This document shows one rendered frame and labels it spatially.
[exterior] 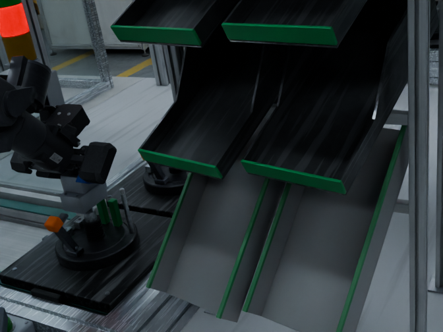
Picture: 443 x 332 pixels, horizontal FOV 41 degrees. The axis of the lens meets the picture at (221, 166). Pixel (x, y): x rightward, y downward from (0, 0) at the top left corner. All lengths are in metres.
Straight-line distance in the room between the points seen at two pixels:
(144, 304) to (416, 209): 0.41
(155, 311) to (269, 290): 0.21
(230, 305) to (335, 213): 0.18
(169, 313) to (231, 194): 0.23
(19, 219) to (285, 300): 0.72
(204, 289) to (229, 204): 0.12
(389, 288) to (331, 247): 0.29
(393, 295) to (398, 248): 0.14
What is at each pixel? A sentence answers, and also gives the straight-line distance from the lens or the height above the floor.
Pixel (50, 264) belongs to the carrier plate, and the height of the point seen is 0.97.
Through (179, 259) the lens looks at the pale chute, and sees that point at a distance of 0.87.
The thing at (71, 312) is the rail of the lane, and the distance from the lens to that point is 0.94.
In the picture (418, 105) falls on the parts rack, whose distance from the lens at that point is 0.72.
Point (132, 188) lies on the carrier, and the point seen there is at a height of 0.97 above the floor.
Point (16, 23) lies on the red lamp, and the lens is 1.12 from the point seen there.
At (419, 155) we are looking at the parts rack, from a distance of 0.74.
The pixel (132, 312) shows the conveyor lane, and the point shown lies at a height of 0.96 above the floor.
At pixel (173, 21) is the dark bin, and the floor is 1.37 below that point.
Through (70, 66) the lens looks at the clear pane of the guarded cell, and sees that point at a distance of 2.40.
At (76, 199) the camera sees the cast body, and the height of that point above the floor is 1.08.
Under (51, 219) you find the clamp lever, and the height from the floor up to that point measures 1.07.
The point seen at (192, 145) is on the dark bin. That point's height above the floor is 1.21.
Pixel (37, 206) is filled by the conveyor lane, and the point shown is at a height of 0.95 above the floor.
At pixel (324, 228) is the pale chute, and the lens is 0.79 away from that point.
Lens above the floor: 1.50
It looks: 25 degrees down
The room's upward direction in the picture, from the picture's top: 9 degrees counter-clockwise
